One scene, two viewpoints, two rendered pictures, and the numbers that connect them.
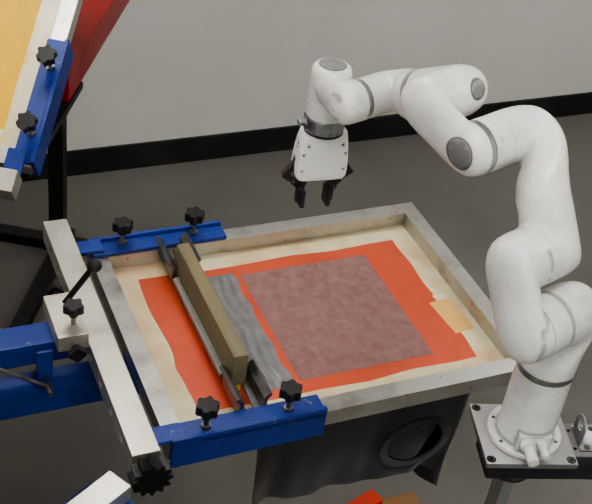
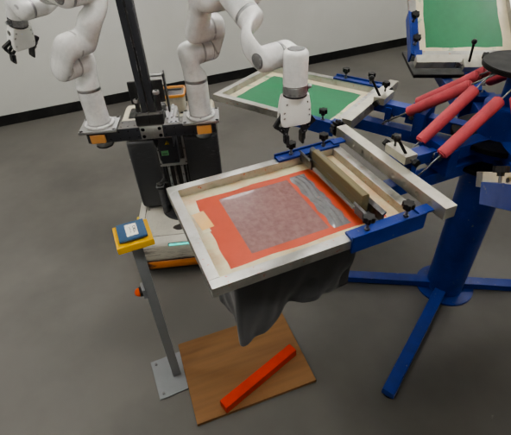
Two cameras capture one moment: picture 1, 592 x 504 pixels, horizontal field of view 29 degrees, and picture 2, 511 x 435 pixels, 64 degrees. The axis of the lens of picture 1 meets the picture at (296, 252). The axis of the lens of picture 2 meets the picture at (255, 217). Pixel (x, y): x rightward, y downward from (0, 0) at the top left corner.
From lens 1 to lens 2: 3.09 m
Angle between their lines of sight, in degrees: 104
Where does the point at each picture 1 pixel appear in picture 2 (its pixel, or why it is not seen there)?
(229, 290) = (332, 215)
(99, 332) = (383, 156)
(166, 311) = not seen: hidden behind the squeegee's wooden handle
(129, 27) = not seen: outside the picture
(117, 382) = (363, 141)
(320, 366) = (277, 186)
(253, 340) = (312, 192)
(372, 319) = (249, 211)
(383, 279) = (240, 237)
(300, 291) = (291, 222)
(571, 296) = not seen: hidden behind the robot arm
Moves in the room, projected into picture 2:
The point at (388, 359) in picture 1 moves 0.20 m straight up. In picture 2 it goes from (242, 193) to (239, 149)
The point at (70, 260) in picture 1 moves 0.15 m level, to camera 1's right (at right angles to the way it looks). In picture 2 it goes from (422, 185) to (380, 185)
